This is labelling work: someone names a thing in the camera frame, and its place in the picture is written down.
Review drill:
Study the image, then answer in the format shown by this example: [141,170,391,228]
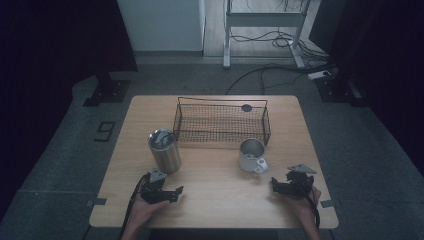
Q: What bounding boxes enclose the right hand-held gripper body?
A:
[278,163,317,200]

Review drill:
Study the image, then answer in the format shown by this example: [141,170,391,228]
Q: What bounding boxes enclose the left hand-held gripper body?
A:
[139,167,174,205]

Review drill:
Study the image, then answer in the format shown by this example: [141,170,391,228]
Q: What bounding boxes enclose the long black floor cable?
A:
[224,63,336,96]

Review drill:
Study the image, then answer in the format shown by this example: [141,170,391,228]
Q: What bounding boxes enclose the black stand base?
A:
[82,71,132,108]
[314,68,368,108]

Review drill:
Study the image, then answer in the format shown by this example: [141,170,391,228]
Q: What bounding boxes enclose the white metal mug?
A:
[237,137,269,175]

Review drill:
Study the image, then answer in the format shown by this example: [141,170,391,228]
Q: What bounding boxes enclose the white desk frame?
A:
[222,0,314,70]

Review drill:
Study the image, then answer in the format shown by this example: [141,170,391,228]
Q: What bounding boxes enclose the white cabinet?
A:
[116,0,206,53]

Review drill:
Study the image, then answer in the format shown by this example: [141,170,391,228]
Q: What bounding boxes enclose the right hand-held gripper black cable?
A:
[293,179,322,230]

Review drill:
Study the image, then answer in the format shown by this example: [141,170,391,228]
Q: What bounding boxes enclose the steel tumbler with lid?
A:
[147,128,183,175]

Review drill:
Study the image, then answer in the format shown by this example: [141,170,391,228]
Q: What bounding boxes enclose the hand-held gripper black cable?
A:
[293,179,322,230]
[118,172,152,240]

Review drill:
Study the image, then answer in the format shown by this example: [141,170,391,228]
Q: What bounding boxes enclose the left hand-held gripper black cable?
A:
[118,172,152,240]

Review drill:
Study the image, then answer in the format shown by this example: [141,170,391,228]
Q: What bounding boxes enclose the white power strip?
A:
[307,69,332,81]

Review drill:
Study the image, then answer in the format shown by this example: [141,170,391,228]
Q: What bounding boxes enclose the tangle of floor cables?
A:
[229,29,332,64]

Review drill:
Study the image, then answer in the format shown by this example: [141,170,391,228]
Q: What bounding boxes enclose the dark curtain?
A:
[0,0,139,218]
[309,0,424,168]

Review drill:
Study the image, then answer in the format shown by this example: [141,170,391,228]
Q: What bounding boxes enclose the person's left hand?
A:
[127,193,172,228]

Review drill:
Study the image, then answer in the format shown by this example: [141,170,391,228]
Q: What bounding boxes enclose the person's right hand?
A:
[283,185,322,225]

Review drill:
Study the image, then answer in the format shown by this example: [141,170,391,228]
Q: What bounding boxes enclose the dark wire mesh basket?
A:
[172,96,272,147]

